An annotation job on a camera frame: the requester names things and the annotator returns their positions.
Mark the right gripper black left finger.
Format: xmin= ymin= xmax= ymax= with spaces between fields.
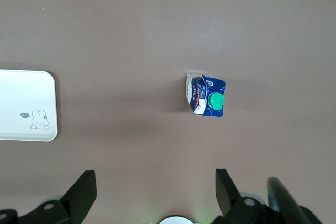
xmin=17 ymin=170 xmax=98 ymax=224

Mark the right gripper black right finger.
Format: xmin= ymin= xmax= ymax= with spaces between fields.
xmin=214 ymin=168 xmax=279 ymax=224

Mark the blue milk carton green cap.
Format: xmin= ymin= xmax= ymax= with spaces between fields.
xmin=186 ymin=73 xmax=227 ymax=118

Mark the white tray with bunny print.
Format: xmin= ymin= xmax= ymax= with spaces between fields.
xmin=0 ymin=69 xmax=58 ymax=142

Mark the brown table mat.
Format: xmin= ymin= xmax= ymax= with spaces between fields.
xmin=0 ymin=0 xmax=336 ymax=224

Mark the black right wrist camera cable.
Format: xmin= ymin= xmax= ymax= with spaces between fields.
xmin=266 ymin=176 xmax=323 ymax=224

